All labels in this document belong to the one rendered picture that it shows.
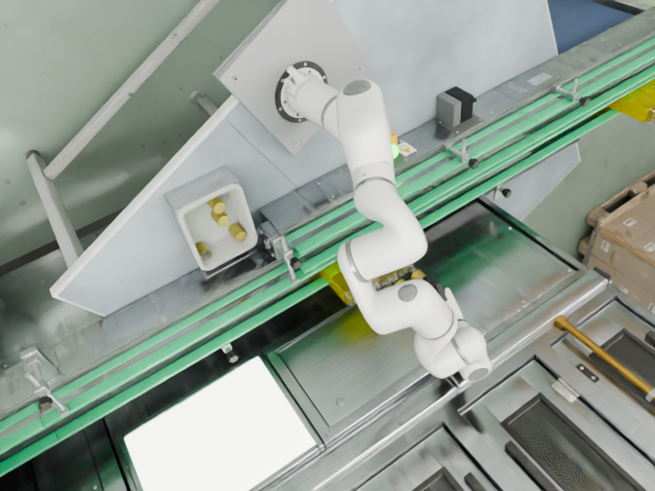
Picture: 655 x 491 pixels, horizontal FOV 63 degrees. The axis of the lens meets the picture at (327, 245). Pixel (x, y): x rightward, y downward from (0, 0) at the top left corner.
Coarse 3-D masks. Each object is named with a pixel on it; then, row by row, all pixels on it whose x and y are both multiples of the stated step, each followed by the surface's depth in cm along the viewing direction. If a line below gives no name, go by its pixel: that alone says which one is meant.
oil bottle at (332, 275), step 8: (336, 264) 149; (320, 272) 153; (328, 272) 148; (336, 272) 147; (328, 280) 148; (336, 280) 145; (344, 280) 145; (336, 288) 146; (344, 288) 143; (344, 296) 143; (352, 296) 142; (352, 304) 143
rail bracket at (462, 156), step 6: (444, 144) 159; (450, 144) 158; (462, 144) 152; (444, 150) 160; (450, 150) 158; (456, 150) 157; (462, 150) 154; (462, 156) 154; (468, 156) 155; (462, 162) 155; (468, 162) 153; (474, 162) 151; (474, 168) 152
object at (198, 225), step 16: (224, 192) 130; (240, 192) 133; (192, 208) 137; (208, 208) 139; (240, 208) 140; (192, 224) 139; (208, 224) 142; (240, 224) 148; (192, 240) 133; (208, 240) 145; (224, 240) 147; (256, 240) 145; (224, 256) 144
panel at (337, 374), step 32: (320, 320) 155; (352, 320) 155; (288, 352) 150; (320, 352) 148; (352, 352) 147; (384, 352) 146; (288, 384) 142; (320, 384) 142; (352, 384) 140; (384, 384) 139; (416, 384) 139; (320, 416) 135; (352, 416) 133; (128, 448) 136; (320, 448) 129
